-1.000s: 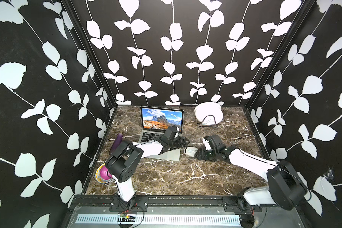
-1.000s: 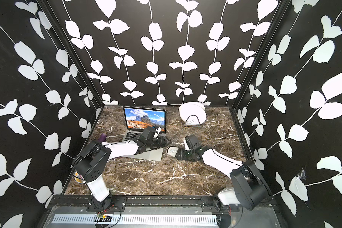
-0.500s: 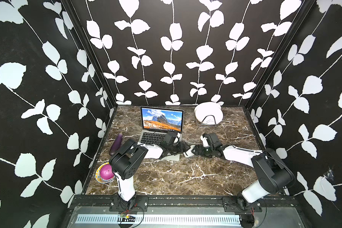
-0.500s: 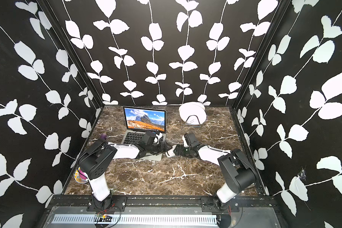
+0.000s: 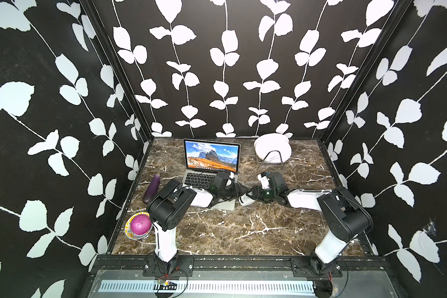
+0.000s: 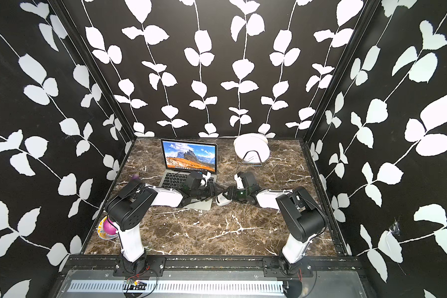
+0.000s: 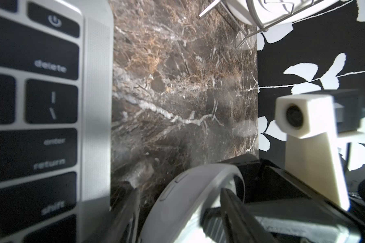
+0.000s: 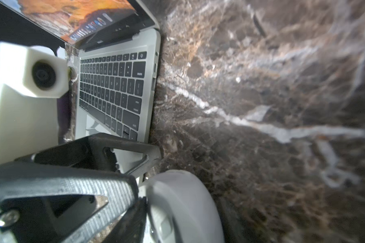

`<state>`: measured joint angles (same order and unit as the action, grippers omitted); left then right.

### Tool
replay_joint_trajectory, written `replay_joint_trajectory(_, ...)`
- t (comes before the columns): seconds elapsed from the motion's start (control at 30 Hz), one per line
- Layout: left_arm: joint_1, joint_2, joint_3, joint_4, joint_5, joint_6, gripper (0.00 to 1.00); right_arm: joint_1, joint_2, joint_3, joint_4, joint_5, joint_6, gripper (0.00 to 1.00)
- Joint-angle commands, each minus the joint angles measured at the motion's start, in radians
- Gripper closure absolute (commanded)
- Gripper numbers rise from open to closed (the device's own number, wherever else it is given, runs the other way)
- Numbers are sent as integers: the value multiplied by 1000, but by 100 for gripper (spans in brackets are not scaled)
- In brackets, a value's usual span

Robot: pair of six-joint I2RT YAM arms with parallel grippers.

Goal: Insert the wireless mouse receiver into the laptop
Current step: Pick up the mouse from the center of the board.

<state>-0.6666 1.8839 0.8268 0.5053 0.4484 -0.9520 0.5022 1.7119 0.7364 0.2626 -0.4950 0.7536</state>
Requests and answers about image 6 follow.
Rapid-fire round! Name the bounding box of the purple yellow toy bowl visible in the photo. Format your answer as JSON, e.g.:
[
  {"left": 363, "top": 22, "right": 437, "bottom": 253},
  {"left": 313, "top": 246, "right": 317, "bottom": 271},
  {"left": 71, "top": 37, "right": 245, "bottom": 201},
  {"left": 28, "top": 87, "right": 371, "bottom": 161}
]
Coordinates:
[{"left": 97, "top": 216, "right": 119, "bottom": 240}]

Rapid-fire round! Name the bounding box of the white wireless mouse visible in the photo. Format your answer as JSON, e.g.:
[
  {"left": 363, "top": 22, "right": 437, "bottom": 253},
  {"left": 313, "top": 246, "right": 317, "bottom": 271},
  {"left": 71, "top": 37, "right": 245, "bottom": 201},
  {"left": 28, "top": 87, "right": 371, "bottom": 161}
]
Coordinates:
[{"left": 216, "top": 194, "right": 232, "bottom": 207}]

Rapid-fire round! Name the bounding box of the white plates stack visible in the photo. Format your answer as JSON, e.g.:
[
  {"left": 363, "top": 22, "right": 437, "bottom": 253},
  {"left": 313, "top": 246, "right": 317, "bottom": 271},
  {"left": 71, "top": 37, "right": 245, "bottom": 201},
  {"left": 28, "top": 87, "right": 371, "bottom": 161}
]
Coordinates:
[{"left": 233, "top": 133, "right": 270, "bottom": 162}]

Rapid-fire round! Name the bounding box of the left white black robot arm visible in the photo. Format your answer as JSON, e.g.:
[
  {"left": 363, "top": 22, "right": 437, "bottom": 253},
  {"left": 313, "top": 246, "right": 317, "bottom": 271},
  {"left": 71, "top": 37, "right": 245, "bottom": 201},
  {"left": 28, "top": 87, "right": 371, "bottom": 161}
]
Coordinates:
[{"left": 105, "top": 171, "right": 224, "bottom": 263}]

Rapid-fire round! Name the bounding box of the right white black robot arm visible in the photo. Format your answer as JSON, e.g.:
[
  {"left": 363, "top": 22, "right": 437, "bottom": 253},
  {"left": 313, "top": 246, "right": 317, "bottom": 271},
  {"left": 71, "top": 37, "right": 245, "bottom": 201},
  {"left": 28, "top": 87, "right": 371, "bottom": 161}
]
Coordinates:
[{"left": 216, "top": 172, "right": 327, "bottom": 266}]

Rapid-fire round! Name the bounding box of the black wire plate rack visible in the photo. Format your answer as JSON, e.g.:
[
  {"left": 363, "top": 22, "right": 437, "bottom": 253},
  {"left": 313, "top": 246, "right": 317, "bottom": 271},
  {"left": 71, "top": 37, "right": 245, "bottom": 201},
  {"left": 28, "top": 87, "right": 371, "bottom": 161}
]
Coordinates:
[{"left": 237, "top": 150, "right": 263, "bottom": 167}]

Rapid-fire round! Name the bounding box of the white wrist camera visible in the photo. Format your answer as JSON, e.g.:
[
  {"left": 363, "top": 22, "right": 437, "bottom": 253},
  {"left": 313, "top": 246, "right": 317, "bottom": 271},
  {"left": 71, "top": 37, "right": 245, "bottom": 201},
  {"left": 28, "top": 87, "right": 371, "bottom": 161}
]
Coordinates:
[
  {"left": 200, "top": 171, "right": 212, "bottom": 187},
  {"left": 234, "top": 174, "right": 245, "bottom": 189}
]

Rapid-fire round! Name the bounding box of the black front mounting rail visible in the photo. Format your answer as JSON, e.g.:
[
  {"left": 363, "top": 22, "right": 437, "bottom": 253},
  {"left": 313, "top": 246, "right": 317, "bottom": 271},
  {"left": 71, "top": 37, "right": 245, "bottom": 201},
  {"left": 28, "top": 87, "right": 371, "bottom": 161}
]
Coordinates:
[{"left": 62, "top": 255, "right": 365, "bottom": 278}]

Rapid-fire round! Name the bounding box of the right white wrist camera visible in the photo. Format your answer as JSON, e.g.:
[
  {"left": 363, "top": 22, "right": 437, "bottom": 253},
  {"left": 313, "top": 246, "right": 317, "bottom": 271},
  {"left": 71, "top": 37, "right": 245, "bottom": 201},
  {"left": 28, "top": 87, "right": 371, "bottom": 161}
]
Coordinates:
[{"left": 234, "top": 174, "right": 245, "bottom": 189}]

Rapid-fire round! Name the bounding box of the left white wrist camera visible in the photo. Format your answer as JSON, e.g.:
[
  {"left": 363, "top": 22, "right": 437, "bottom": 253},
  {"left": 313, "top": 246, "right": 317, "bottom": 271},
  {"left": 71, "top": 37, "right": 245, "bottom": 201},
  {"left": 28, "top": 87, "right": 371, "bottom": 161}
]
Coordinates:
[{"left": 200, "top": 171, "right": 212, "bottom": 187}]

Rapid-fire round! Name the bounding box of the white perforated cable duct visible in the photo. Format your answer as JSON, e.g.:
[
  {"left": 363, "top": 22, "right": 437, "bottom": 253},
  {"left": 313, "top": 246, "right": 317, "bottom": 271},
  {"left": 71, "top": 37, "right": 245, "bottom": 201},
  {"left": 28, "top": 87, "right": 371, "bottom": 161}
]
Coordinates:
[{"left": 66, "top": 280, "right": 284, "bottom": 296}]

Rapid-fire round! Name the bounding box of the silver open laptop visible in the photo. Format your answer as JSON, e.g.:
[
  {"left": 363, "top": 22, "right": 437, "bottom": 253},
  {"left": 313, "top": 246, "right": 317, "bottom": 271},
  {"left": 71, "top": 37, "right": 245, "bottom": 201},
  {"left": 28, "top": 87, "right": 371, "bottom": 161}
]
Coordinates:
[{"left": 152, "top": 139, "right": 221, "bottom": 211}]

